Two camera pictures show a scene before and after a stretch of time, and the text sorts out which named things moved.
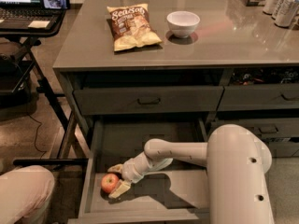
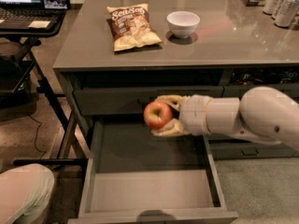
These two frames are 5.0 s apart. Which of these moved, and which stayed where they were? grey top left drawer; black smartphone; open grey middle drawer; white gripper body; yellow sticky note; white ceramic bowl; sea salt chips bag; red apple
Moved: white gripper body; red apple
Stayed: white ceramic bowl; black smartphone; sea salt chips bag; open grey middle drawer; yellow sticky note; grey top left drawer
